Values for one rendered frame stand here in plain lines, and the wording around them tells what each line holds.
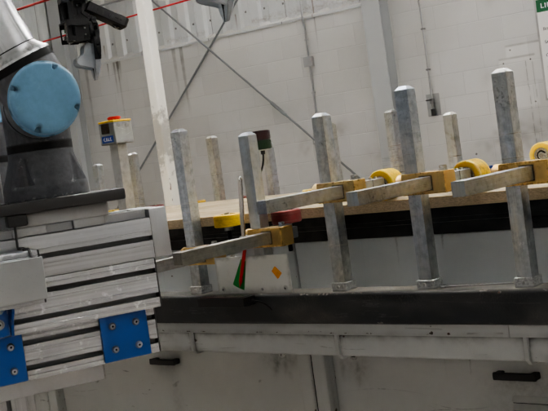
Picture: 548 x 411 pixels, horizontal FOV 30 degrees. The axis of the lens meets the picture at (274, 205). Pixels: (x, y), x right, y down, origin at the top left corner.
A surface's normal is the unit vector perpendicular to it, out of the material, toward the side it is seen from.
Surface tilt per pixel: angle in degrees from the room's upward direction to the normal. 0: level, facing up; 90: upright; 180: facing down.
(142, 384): 90
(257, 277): 90
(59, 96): 97
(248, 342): 90
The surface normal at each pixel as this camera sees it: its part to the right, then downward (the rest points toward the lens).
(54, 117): 0.38, 0.11
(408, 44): -0.56, 0.12
